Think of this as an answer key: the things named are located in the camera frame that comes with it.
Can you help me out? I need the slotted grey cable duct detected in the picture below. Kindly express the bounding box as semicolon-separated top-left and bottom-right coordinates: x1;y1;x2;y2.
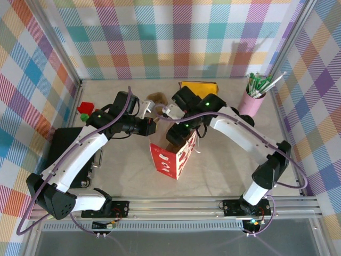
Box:
42;223;246;232

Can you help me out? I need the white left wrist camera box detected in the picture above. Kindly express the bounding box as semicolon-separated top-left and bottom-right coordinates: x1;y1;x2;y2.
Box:
137;98;157;120

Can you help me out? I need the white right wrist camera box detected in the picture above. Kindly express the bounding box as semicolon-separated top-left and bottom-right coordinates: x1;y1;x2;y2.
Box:
161;105;185;124

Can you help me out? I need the yellow paper napkin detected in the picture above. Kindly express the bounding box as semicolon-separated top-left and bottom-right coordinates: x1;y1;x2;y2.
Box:
181;81;219;98

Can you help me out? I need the pink cylindrical straw holder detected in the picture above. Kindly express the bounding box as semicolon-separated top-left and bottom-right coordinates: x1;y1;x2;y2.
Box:
238;86;266;118

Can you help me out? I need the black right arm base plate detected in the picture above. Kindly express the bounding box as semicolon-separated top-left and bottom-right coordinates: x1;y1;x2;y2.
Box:
223;198;272;217

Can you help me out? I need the large red toy block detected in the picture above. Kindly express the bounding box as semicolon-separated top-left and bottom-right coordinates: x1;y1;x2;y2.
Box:
76;101;95;115

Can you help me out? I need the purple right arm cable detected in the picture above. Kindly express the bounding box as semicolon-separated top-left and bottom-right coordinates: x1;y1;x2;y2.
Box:
154;103;309;237

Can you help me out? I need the aluminium frame rail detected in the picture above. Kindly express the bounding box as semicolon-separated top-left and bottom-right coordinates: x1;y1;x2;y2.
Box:
29;196;323;221

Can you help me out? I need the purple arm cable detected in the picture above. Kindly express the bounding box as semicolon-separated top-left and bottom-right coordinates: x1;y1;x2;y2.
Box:
154;103;309;237
15;85;134;237

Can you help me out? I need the aluminium corner post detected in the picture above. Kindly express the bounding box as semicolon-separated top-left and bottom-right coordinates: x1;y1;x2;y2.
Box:
267;0;318;79
25;0;84;86

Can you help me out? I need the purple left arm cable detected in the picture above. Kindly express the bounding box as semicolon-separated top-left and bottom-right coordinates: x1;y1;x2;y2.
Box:
15;85;134;237

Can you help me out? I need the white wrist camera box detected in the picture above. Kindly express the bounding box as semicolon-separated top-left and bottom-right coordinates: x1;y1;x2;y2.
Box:
161;105;185;124
137;98;157;120

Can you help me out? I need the black equipment case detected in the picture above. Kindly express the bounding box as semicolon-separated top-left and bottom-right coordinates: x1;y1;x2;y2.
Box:
46;127;104;189

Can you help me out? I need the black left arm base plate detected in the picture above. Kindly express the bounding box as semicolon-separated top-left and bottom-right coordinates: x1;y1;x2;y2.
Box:
81;199;131;218

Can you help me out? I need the red white paper bag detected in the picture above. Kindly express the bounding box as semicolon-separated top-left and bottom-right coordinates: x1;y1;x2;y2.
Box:
150;130;200;180

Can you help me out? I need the small circuit board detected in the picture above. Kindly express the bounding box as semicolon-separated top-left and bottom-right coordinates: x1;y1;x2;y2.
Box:
92;220;118;230
244;218;265;227

